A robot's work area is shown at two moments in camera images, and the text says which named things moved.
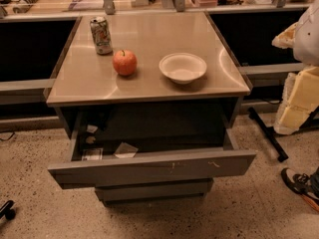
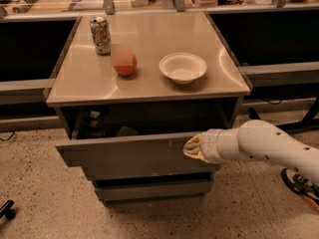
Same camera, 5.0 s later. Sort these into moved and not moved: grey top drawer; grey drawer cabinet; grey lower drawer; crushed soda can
Moved: grey top drawer
Not moved: grey lower drawer; grey drawer cabinet; crushed soda can
